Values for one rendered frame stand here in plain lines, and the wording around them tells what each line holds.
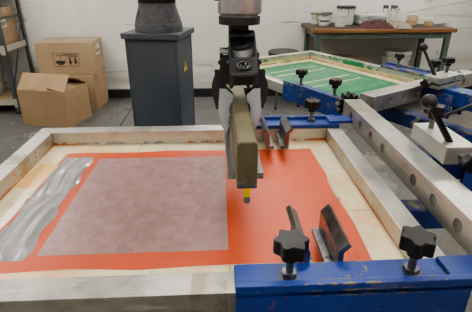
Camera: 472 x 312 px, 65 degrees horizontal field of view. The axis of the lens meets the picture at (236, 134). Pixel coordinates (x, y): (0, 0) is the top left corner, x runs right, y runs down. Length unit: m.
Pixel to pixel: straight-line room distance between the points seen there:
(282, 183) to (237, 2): 0.38
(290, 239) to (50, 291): 0.31
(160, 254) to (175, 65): 0.70
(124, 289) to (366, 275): 0.31
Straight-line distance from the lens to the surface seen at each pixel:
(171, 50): 1.18
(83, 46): 4.29
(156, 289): 0.52
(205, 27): 4.48
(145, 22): 1.21
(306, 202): 0.74
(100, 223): 0.72
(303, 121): 1.01
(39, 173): 0.94
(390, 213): 0.69
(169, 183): 0.81
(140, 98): 1.26
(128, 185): 0.81
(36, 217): 0.77
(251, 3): 0.64
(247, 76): 0.58
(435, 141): 0.79
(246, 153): 0.52
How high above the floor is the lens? 1.35
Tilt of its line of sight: 23 degrees down
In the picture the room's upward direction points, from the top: straight up
